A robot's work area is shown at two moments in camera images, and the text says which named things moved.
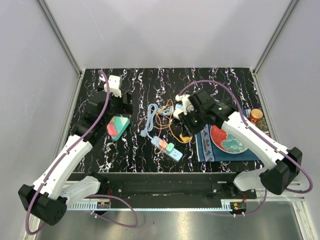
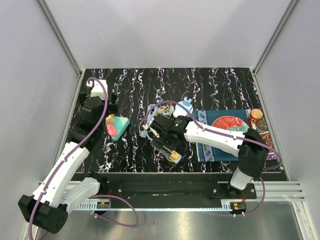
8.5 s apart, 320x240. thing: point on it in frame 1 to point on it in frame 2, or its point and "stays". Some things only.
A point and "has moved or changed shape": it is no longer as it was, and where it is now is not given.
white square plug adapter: x=176 y=112 stays
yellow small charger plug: x=185 y=139 has moved or changed shape
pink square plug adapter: x=112 y=130 stays
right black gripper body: x=194 y=120 to x=167 y=141
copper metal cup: x=256 y=115 stays
